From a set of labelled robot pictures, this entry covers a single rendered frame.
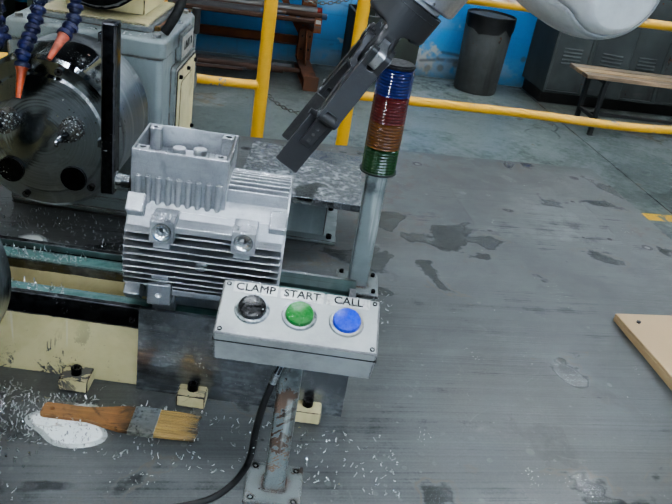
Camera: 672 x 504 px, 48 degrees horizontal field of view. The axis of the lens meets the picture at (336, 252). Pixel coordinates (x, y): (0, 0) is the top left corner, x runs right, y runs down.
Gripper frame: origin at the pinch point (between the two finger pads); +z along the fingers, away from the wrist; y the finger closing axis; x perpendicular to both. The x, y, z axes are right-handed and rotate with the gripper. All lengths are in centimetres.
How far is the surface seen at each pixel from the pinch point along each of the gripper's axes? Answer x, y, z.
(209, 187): -4.7, -0.8, 13.0
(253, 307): 4.5, 19.2, 12.1
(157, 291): -2.2, 3.6, 27.0
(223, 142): -6.2, -9.2, 10.3
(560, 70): 200, -510, -14
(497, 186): 63, -98, 9
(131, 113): -19.0, -34.0, 25.4
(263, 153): 6, -65, 29
